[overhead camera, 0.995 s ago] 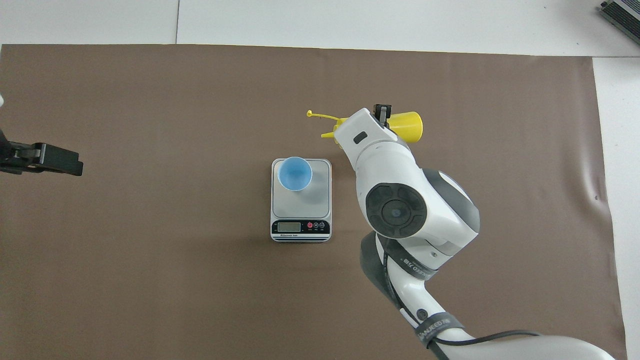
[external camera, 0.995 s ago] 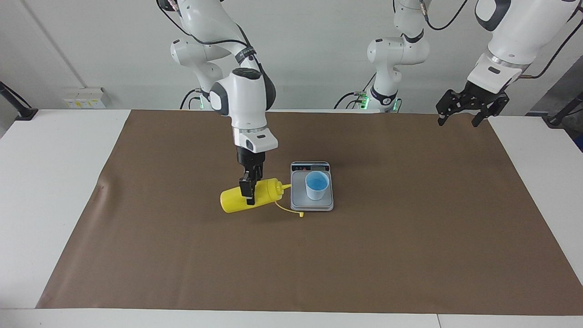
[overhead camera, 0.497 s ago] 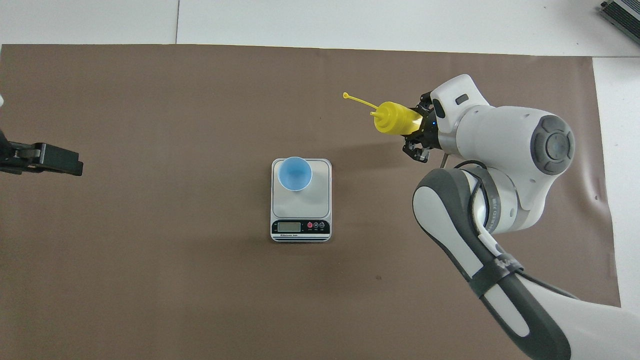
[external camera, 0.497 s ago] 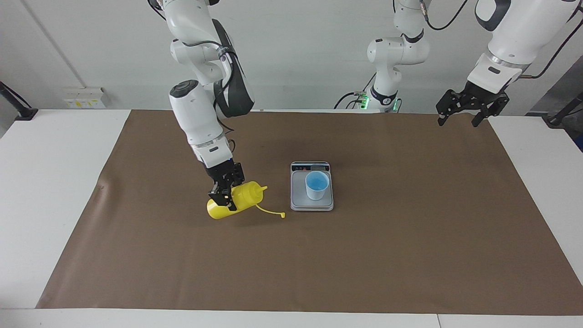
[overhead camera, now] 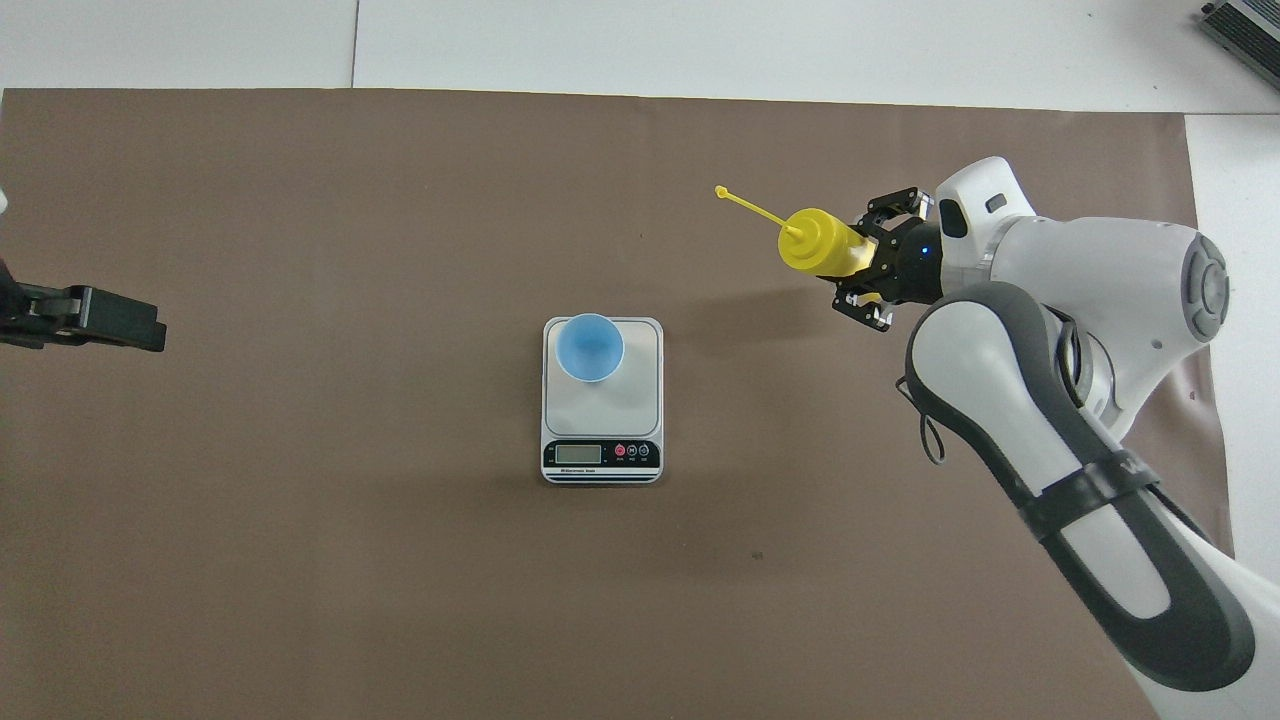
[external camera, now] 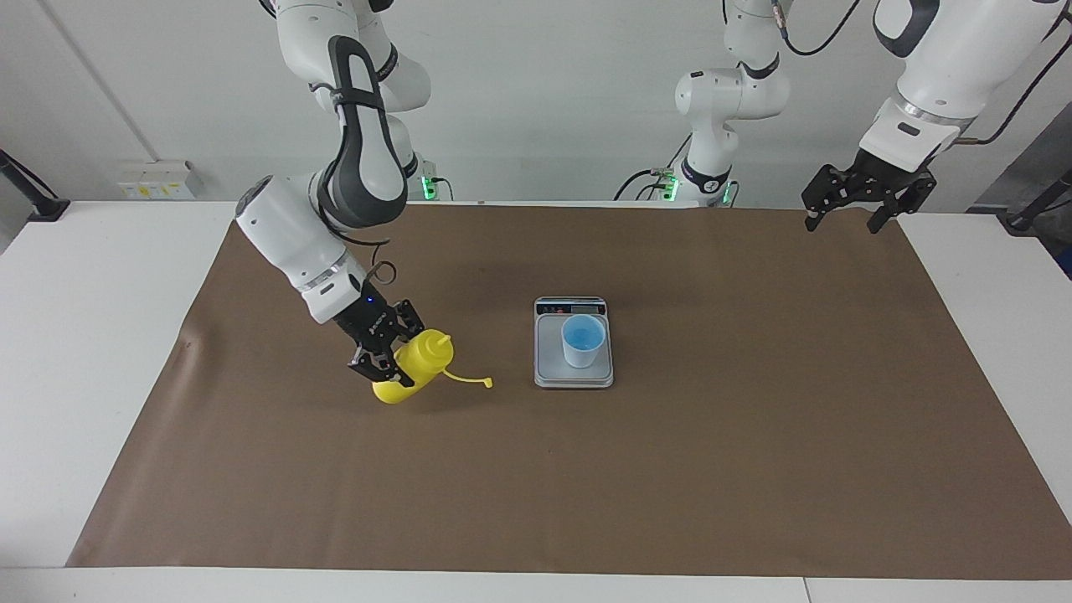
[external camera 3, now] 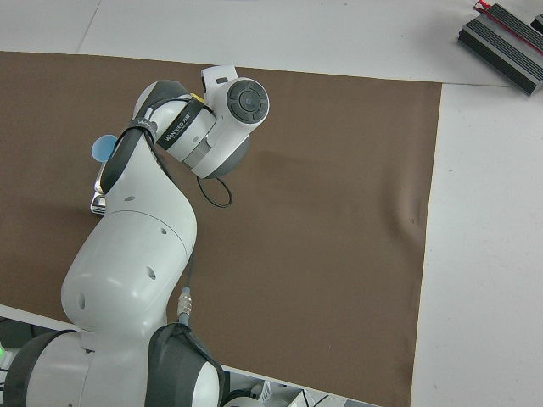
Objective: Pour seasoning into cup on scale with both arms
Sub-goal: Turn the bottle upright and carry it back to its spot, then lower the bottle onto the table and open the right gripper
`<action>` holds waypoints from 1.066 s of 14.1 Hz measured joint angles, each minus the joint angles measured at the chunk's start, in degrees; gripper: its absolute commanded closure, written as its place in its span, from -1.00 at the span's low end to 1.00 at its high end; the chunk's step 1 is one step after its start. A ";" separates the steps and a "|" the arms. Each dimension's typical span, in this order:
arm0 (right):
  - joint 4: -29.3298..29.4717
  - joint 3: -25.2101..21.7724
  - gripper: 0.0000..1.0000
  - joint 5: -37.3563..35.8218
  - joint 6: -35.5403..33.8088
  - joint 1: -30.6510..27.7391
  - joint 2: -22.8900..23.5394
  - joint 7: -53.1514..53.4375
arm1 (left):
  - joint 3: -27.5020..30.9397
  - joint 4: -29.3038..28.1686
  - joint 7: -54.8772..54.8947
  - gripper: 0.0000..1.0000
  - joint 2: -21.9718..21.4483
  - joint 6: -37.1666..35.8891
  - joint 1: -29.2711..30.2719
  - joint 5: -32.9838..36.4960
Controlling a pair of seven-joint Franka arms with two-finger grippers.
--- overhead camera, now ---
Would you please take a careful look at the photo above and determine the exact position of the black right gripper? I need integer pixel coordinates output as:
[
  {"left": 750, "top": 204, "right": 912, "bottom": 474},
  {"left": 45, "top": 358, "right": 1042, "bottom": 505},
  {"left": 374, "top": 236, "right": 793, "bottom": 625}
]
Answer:
[{"left": 833, "top": 187, "right": 943, "bottom": 334}]

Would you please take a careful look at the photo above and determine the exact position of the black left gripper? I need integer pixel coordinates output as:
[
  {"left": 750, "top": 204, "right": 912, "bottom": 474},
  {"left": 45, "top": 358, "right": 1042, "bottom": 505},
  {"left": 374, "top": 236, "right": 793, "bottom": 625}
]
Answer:
[{"left": 0, "top": 258, "right": 167, "bottom": 353}]

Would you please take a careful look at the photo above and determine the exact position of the yellow squeeze bottle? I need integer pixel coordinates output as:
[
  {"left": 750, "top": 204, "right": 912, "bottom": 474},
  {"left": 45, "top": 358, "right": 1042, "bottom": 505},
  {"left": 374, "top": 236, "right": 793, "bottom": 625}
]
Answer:
[{"left": 715, "top": 184, "right": 871, "bottom": 278}]

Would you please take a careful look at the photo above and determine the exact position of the light blue plastic cup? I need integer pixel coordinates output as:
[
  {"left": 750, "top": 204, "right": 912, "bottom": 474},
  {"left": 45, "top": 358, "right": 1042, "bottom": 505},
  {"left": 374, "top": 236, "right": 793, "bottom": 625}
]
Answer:
[{"left": 556, "top": 313, "right": 626, "bottom": 385}]

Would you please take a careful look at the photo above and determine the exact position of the silver digital kitchen scale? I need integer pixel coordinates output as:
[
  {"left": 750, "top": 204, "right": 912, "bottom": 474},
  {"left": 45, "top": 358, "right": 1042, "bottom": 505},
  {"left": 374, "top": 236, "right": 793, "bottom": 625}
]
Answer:
[{"left": 541, "top": 316, "right": 665, "bottom": 486}]

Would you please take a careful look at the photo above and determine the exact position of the brown paper table mat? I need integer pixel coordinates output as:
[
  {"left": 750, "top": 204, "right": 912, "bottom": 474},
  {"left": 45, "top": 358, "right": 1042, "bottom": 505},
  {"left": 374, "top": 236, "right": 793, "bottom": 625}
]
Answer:
[{"left": 0, "top": 88, "right": 1236, "bottom": 720}]

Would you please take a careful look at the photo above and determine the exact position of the grey finned metal device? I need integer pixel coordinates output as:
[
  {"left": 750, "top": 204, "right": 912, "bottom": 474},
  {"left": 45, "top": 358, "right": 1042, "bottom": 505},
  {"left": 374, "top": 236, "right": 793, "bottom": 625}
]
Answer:
[{"left": 1200, "top": 0, "right": 1280, "bottom": 93}]

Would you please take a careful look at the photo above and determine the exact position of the black right arm gripper cable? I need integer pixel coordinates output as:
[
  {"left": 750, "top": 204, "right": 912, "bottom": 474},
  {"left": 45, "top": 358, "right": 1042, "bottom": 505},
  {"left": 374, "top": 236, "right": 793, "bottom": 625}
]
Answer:
[{"left": 895, "top": 310, "right": 1111, "bottom": 468}]

